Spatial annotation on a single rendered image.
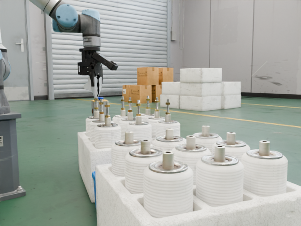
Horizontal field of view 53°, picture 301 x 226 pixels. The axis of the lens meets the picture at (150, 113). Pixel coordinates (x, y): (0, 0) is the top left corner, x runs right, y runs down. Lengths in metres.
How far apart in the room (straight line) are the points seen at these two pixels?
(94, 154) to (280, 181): 0.59
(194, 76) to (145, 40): 3.80
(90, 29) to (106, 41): 5.62
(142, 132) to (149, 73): 3.98
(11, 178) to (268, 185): 0.86
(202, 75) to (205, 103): 0.36
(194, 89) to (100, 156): 2.95
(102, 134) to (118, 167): 0.30
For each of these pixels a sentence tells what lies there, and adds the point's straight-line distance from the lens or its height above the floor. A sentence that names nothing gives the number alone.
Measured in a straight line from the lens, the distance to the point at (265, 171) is 0.68.
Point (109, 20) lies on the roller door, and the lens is 7.03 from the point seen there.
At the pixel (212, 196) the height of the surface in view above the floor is 0.19.
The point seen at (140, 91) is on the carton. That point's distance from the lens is 4.93.
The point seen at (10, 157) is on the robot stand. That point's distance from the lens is 1.17.
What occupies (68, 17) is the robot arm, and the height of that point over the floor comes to 0.64.
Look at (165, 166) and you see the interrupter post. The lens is 0.57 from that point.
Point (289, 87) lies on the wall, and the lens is 6.48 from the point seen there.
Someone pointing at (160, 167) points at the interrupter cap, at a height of 0.25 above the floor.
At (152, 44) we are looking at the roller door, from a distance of 7.64.
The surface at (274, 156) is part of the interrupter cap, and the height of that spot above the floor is 0.25.
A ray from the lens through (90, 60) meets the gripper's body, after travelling 1.31.
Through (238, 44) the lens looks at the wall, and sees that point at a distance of 7.16.
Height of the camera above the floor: 0.42
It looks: 7 degrees down
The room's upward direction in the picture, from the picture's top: straight up
